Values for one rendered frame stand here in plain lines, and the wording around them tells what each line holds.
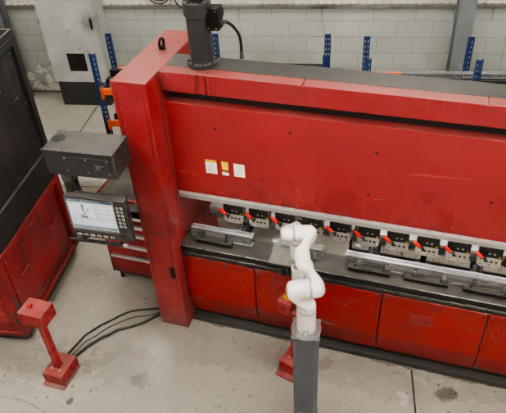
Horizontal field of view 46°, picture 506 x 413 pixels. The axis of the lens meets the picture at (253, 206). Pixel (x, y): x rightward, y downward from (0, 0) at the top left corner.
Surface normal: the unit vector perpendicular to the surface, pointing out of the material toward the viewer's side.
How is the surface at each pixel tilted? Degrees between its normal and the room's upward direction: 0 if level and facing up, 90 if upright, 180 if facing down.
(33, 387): 0
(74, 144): 0
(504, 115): 90
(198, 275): 90
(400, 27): 90
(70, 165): 90
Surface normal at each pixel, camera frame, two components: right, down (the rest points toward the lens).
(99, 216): -0.23, 0.61
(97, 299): -0.05, -0.78
